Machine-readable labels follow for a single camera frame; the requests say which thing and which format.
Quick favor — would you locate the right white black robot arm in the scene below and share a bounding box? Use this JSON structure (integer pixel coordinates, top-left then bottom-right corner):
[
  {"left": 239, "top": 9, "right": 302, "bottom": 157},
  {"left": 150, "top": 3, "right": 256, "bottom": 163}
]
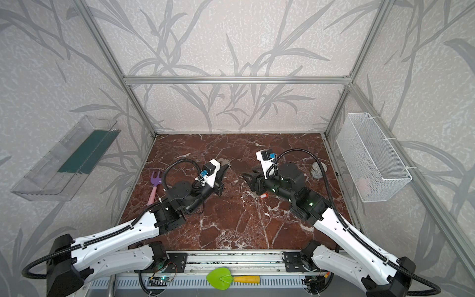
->
[{"left": 242, "top": 163, "right": 416, "bottom": 297}]

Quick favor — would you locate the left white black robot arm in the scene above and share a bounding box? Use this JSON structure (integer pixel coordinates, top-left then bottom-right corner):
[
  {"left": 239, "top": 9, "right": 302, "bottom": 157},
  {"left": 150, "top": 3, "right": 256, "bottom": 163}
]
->
[{"left": 46, "top": 160, "right": 230, "bottom": 297}]

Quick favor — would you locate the purple pink toy rake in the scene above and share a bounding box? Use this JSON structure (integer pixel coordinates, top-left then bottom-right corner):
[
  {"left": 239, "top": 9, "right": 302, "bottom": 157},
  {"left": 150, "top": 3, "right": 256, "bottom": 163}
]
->
[{"left": 147, "top": 171, "right": 162, "bottom": 206}]

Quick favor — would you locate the small grey metal cup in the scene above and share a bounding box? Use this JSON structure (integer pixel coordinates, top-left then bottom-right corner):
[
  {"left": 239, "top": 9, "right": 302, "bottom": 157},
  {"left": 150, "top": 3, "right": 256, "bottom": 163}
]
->
[{"left": 310, "top": 162, "right": 327, "bottom": 179}]

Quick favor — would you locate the green yellow toy shovel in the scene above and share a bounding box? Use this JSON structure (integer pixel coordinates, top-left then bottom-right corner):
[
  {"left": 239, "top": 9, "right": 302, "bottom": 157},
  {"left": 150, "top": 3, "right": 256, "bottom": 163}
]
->
[{"left": 206, "top": 267, "right": 261, "bottom": 290}]

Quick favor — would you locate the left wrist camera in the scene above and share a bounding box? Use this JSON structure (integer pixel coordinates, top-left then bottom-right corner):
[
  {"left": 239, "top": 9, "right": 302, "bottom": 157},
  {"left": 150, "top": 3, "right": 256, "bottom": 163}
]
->
[{"left": 195, "top": 159, "right": 221, "bottom": 188}]

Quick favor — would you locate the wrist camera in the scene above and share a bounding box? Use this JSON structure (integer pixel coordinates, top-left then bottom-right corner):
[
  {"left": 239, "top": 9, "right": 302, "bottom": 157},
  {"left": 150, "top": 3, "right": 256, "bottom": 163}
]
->
[
  {"left": 195, "top": 159, "right": 221, "bottom": 188},
  {"left": 256, "top": 148, "right": 277, "bottom": 179}
]

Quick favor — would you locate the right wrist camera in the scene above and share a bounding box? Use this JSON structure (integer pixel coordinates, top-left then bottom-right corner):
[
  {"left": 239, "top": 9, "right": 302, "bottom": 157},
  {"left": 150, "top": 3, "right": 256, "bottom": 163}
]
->
[{"left": 256, "top": 148, "right": 277, "bottom": 179}]

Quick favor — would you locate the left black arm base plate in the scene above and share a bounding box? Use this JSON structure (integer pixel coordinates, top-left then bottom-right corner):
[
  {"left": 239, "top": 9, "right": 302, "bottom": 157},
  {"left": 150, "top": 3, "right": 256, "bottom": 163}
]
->
[{"left": 157, "top": 252, "right": 188, "bottom": 274}]

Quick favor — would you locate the aluminium front rail frame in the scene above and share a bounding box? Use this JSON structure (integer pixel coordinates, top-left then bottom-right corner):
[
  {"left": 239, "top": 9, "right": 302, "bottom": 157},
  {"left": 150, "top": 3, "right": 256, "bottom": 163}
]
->
[{"left": 88, "top": 249, "right": 390, "bottom": 277}]

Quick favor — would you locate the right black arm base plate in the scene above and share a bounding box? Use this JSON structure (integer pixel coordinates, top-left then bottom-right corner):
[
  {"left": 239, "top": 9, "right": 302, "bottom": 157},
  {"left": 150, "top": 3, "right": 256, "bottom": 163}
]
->
[{"left": 282, "top": 251, "right": 317, "bottom": 272}]

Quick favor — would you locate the left circuit board with wires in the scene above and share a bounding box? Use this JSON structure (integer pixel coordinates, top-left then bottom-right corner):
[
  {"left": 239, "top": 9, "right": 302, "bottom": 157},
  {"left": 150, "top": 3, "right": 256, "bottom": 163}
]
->
[{"left": 145, "top": 271, "right": 177, "bottom": 287}]

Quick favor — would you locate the circuit board with wires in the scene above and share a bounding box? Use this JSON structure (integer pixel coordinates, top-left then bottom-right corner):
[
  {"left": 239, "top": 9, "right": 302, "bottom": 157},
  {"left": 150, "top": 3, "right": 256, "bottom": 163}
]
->
[
  {"left": 145, "top": 271, "right": 177, "bottom": 287},
  {"left": 302, "top": 272, "right": 334, "bottom": 296}
]

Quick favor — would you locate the right circuit board with wires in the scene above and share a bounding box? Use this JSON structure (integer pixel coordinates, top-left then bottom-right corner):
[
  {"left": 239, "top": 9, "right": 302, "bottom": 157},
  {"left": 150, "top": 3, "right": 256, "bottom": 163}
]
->
[{"left": 302, "top": 272, "right": 334, "bottom": 296}]

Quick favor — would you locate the left black corrugated cable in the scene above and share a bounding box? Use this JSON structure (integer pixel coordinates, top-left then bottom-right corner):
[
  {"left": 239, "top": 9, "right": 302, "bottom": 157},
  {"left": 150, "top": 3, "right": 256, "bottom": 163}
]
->
[{"left": 21, "top": 158, "right": 203, "bottom": 280}]

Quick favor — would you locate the black corrugated cable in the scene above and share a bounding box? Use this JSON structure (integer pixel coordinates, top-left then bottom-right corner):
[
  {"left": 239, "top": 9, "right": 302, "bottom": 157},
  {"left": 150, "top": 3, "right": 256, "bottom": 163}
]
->
[
  {"left": 272, "top": 148, "right": 442, "bottom": 297},
  {"left": 21, "top": 158, "right": 203, "bottom": 280}
]

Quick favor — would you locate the white wire mesh basket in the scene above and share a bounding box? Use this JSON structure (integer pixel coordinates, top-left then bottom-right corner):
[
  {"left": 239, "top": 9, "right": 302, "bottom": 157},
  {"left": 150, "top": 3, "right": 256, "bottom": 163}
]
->
[{"left": 336, "top": 113, "right": 413, "bottom": 203}]

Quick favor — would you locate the clear plastic wall shelf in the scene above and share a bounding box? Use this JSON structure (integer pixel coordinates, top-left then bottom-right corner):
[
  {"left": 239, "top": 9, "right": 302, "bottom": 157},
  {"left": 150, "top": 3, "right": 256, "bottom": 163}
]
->
[{"left": 11, "top": 116, "right": 121, "bottom": 202}]

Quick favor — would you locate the right black corrugated cable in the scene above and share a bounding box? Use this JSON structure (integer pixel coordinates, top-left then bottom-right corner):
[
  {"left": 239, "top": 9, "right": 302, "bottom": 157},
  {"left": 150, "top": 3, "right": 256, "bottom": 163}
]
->
[{"left": 272, "top": 148, "right": 442, "bottom": 297}]

